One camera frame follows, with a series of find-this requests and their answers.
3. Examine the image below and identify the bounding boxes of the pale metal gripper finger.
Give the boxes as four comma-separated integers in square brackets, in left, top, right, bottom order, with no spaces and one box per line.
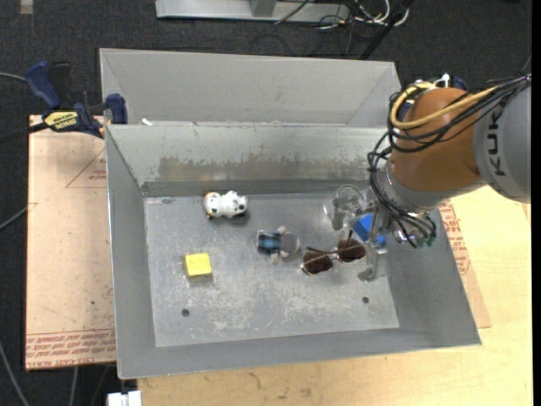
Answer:
[358,246,388,283]

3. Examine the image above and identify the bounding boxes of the blue block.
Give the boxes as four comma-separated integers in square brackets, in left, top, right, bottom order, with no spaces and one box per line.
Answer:
[352,212,387,245]

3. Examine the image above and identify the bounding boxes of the clear glass cup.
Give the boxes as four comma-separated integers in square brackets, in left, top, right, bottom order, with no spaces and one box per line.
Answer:
[323,184,369,232]

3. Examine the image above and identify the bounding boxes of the brown-lens sunglasses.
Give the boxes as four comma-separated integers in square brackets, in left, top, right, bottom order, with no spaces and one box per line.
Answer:
[300,229,368,277]

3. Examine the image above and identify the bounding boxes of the blue plaid grey toy animal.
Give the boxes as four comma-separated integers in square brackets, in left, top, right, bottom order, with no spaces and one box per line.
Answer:
[255,225,302,266]

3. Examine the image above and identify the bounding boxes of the grey metal bin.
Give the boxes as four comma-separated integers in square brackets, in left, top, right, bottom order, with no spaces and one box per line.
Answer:
[99,47,483,381]

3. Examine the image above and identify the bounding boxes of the white black-spotted toy animal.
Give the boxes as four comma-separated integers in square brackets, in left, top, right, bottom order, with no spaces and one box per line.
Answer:
[202,189,249,220]

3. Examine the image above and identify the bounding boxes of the yellow block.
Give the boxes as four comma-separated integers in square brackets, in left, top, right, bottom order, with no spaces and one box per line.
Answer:
[183,251,214,277]

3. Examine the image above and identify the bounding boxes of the brown cardboard board red print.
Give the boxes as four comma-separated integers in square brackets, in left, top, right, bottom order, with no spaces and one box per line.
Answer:
[25,114,494,371]

